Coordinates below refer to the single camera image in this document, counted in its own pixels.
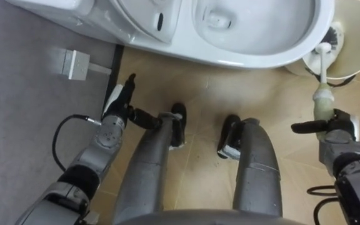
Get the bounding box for white toilet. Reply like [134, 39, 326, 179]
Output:
[4, 0, 336, 69]

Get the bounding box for white toilet brush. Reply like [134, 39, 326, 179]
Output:
[311, 27, 339, 140]

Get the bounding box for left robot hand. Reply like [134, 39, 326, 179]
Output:
[102, 73, 163, 130]

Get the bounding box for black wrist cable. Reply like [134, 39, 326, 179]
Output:
[306, 185, 340, 225]
[52, 114, 102, 173]

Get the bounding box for robot body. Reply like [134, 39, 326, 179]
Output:
[114, 209, 308, 225]

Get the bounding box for white brush holder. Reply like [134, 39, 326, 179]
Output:
[302, 21, 345, 76]

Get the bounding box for white cable conduit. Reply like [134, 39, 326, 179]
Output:
[87, 62, 113, 76]

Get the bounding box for robot legs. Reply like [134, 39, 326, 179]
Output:
[112, 102, 284, 224]

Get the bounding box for white wall socket box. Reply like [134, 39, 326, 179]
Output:
[61, 49, 91, 81]

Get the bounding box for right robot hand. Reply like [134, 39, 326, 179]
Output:
[291, 108, 360, 141]

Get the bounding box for black bin strap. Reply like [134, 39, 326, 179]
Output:
[304, 67, 356, 88]

